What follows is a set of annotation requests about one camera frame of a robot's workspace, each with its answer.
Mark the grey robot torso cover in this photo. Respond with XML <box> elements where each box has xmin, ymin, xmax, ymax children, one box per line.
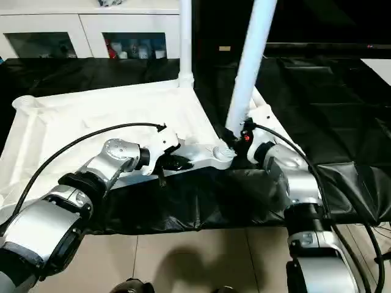
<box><xmin>0</xmin><ymin>241</ymin><xmax>42</xmax><ymax>293</ymax></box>

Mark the black mat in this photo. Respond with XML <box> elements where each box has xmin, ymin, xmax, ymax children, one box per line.
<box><xmin>0</xmin><ymin>56</ymin><xmax>391</xmax><ymax>236</ymax></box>

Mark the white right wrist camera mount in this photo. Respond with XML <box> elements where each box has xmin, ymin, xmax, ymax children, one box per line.
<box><xmin>244</xmin><ymin>103</ymin><xmax>278</xmax><ymax>163</ymax></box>

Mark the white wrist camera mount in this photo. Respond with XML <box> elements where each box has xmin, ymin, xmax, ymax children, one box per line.
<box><xmin>141</xmin><ymin>124</ymin><xmax>181</xmax><ymax>177</ymax></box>
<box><xmin>244</xmin><ymin>103</ymin><xmax>278</xmax><ymax>163</ymax></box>

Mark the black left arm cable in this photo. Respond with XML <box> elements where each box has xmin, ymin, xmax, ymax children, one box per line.
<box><xmin>12</xmin><ymin>121</ymin><xmax>168</xmax><ymax>221</ymax></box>

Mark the white plastic table top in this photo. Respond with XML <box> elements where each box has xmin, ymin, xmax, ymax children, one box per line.
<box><xmin>0</xmin><ymin>79</ymin><xmax>238</xmax><ymax>227</ymax></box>

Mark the white cabinet with glass doors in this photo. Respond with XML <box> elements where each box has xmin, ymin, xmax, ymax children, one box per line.
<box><xmin>0</xmin><ymin>0</ymin><xmax>181</xmax><ymax>59</ymax></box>

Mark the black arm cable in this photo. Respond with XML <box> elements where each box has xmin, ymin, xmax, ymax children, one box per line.
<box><xmin>250</xmin><ymin>123</ymin><xmax>386</xmax><ymax>293</ymax></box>
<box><xmin>12</xmin><ymin>121</ymin><xmax>168</xmax><ymax>221</ymax></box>

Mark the white flat board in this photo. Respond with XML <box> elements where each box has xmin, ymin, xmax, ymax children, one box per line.
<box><xmin>360</xmin><ymin>57</ymin><xmax>391</xmax><ymax>90</ymax></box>

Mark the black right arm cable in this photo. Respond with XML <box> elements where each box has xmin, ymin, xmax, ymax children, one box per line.
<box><xmin>250</xmin><ymin>123</ymin><xmax>386</xmax><ymax>293</ymax></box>

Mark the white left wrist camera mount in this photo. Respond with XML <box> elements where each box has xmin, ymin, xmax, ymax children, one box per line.
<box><xmin>141</xmin><ymin>124</ymin><xmax>181</xmax><ymax>177</ymax></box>

